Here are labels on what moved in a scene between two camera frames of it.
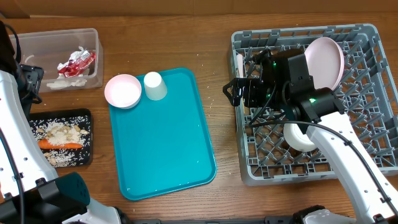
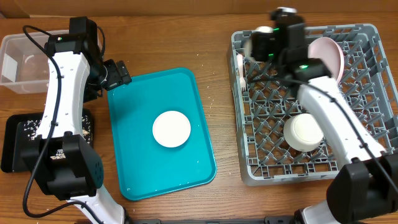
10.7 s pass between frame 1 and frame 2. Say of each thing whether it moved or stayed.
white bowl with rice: stayed
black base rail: stayed
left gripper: moved
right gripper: moved
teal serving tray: stayed
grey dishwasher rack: stayed
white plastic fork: stayed
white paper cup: moved
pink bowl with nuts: moved
